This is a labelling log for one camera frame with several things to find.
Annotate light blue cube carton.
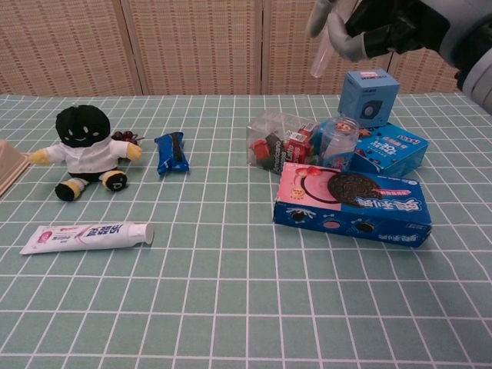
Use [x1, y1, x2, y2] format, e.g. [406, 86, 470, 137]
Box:
[337, 68, 401, 128]

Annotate clear plastic jar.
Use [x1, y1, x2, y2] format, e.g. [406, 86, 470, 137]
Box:
[317, 116, 362, 170]

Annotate small blue Oreo snack packet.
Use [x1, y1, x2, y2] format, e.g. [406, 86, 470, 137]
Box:
[154, 131, 191, 177]

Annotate bamboo folding screen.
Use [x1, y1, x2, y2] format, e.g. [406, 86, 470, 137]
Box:
[0, 0, 492, 97]

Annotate black Americano coffee packet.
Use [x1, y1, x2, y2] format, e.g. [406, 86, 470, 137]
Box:
[264, 132, 290, 176]

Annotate clear plastic bag of snacks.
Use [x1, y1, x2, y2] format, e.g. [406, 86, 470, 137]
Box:
[245, 110, 322, 175]

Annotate black-headed plush doll white coat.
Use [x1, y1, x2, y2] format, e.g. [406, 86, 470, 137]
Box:
[28, 104, 143, 202]

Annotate clear tube white cap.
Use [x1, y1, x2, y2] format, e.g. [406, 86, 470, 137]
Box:
[310, 7, 340, 79]

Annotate green grid tablecloth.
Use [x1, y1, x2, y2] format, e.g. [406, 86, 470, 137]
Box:
[0, 91, 492, 369]

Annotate white toothpaste tube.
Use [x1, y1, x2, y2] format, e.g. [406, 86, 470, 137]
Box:
[19, 222, 155, 256]

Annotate pink and blue Oreo box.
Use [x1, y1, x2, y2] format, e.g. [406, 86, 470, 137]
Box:
[272, 161, 433, 250]

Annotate dark red bead hair tie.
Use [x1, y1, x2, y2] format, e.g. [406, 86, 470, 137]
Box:
[111, 130, 145, 147]

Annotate right robot hand grey fingers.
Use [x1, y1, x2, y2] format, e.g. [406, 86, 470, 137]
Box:
[306, 0, 451, 62]

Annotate red Latte coffee packet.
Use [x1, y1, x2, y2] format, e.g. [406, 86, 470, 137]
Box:
[284, 128, 318, 165]

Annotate blue Oreo carton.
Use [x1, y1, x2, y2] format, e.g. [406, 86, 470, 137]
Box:
[347, 122, 430, 178]

